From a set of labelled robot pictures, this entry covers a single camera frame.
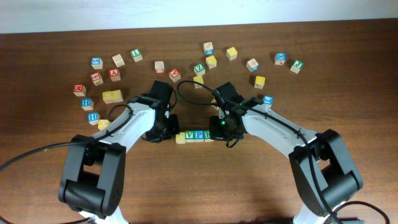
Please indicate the yellow block near Z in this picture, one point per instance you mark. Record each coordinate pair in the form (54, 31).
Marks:
(211, 62)

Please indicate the yellow block of pair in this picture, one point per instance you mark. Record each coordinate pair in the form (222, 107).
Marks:
(107, 97)
(117, 96)

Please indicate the green Z block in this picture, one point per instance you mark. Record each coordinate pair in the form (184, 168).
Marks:
(199, 69)

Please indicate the red I side block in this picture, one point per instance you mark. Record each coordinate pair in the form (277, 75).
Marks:
(159, 66)

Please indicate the red M block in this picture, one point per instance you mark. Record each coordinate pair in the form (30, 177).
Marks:
(79, 90)

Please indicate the yellow block right of pair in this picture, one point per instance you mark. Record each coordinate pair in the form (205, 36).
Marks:
(117, 96)

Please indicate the green L block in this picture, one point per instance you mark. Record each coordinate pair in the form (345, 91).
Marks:
(136, 55)

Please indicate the blue S block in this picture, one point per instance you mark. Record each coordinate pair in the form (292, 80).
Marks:
(96, 63)

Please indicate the yellow block top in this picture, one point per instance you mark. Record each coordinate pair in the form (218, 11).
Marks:
(231, 53)

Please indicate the wooden block blue D side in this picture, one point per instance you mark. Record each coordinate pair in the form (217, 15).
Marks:
(252, 65)

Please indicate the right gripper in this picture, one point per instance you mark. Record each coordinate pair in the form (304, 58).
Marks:
(222, 130)

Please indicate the yellow block centre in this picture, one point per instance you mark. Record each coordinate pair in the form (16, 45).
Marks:
(214, 104)

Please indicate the yellow O block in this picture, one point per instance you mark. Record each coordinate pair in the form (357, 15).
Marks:
(103, 123)

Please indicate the plain wooden block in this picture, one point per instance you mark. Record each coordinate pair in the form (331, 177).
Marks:
(118, 60)

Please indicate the blue X block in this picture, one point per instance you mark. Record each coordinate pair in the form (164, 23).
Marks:
(280, 58)

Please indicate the blue P block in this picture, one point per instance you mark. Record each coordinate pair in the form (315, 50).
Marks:
(199, 136)

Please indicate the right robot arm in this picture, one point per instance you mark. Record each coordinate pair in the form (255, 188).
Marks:
(324, 171)

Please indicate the yellow block left of pair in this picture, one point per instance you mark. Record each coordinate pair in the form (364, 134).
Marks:
(107, 97)

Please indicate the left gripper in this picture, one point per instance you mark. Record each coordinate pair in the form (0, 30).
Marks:
(166, 130)

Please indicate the green R block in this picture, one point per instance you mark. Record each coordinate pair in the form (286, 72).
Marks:
(207, 136)

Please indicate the yellow C block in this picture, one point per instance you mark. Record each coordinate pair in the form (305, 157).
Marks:
(180, 138)

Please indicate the blue I block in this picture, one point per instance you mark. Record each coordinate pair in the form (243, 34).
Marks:
(268, 100)

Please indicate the red 6 block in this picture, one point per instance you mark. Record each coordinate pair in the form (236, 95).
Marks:
(96, 78)

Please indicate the green J block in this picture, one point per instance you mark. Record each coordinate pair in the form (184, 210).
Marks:
(296, 66)

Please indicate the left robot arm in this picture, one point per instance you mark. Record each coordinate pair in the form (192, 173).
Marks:
(93, 176)

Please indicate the blue h block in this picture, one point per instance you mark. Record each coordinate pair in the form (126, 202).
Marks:
(87, 104)
(93, 118)

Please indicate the red A block tilted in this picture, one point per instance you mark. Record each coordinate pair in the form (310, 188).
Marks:
(174, 75)

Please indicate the green V block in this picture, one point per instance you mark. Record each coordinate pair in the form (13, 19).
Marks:
(189, 136)

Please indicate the yellow block below Z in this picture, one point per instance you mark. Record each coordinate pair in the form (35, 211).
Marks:
(198, 80)

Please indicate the blue H block lower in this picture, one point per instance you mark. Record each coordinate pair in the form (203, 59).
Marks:
(93, 118)

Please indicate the blue H block upper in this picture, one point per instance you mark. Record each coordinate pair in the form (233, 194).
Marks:
(87, 104)

